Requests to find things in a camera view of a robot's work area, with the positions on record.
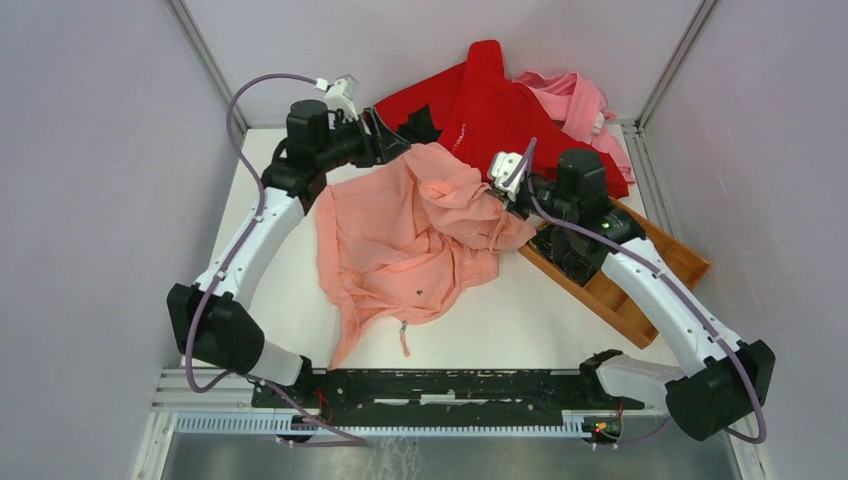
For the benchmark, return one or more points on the red garment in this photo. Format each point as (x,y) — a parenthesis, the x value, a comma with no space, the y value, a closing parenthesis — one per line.
(475,111)

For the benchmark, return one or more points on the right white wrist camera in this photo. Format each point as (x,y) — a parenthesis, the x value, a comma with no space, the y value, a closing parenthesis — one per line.
(506,174)

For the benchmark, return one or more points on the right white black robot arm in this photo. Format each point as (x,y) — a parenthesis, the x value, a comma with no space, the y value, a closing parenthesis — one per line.
(719,381)

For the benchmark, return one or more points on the wooden divided tray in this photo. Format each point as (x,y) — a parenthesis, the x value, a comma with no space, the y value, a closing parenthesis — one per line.
(638,291)

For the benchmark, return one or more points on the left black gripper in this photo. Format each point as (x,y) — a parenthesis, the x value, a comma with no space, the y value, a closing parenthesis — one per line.
(376,149)

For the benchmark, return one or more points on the pink garment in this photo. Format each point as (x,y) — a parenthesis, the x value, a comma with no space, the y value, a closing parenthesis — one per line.
(580,108)

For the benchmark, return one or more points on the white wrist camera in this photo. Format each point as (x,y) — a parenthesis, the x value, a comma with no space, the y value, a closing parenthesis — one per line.
(338,96)
(506,174)

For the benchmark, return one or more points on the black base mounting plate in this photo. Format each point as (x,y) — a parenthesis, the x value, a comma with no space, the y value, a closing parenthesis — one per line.
(444,398)

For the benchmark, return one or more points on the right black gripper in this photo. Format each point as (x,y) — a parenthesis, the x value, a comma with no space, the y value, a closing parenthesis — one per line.
(515,206)

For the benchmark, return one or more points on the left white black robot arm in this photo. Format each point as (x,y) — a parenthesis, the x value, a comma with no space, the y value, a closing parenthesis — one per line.
(210,318)

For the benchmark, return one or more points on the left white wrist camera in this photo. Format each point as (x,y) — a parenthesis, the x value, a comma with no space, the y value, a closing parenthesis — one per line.
(338,96)

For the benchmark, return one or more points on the salmon orange jacket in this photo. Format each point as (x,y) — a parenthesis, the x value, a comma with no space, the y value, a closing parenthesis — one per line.
(407,239)

